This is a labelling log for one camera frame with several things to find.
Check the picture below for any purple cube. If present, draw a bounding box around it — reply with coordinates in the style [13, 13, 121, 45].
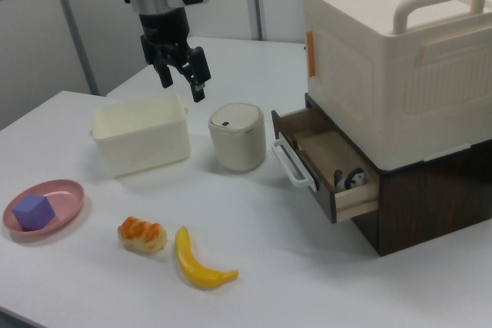
[12, 194, 56, 232]

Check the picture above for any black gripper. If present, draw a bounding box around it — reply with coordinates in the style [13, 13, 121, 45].
[138, 8, 212, 104]

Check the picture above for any cream rectangular plastic bin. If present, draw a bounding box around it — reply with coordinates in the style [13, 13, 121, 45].
[88, 91, 192, 179]

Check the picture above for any toy croissant bread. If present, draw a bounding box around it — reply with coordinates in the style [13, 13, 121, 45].
[116, 215, 168, 254]

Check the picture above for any cream storage box with handles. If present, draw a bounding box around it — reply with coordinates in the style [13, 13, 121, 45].
[301, 0, 492, 171]

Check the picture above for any small cream trash can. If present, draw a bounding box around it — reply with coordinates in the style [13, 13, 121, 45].
[208, 102, 267, 174]

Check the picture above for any dark wood drawer white handle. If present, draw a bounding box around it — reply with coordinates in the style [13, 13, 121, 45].
[270, 107, 380, 225]

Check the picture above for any small grey toy figure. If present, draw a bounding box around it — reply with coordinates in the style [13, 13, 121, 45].
[332, 169, 347, 191]

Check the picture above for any yellow toy banana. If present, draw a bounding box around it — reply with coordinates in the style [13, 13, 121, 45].
[175, 226, 240, 290]

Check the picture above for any small toy penguin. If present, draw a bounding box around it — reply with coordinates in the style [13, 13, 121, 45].
[343, 168, 368, 190]

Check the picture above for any dark wood drawer cabinet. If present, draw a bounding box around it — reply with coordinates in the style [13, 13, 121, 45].
[304, 93, 492, 257]

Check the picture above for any pink plate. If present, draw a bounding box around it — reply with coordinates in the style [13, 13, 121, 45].
[2, 178, 85, 244]

